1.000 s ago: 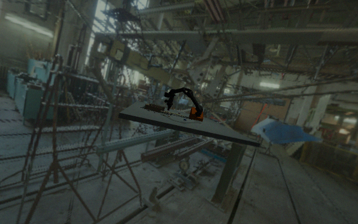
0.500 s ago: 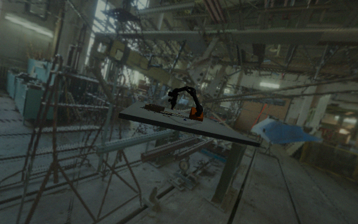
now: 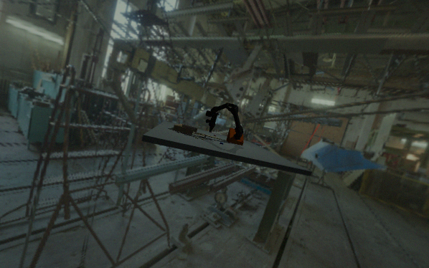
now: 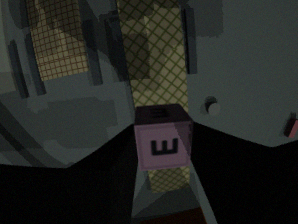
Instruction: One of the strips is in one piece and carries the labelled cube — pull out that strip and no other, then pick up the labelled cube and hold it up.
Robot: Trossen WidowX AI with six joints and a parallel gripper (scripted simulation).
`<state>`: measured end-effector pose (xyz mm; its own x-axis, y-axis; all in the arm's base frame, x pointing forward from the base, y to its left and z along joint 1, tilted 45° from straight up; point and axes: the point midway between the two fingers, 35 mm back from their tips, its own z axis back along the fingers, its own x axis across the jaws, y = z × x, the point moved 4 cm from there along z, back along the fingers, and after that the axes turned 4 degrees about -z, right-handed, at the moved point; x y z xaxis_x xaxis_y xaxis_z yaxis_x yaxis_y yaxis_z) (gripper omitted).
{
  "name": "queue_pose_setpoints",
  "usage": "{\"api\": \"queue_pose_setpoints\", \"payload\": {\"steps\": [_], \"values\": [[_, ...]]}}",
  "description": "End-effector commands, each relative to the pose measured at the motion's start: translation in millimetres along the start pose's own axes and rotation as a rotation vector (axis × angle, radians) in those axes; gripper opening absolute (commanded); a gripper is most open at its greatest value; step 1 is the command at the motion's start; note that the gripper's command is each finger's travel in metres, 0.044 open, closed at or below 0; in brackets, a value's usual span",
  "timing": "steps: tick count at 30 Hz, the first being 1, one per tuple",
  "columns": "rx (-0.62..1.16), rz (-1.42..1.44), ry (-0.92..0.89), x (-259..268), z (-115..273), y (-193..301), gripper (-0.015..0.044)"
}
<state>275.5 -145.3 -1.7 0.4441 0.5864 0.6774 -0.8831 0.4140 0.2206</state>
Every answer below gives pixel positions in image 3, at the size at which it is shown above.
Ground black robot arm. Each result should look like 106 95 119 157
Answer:
206 102 244 140

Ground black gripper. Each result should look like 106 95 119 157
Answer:
209 118 216 132

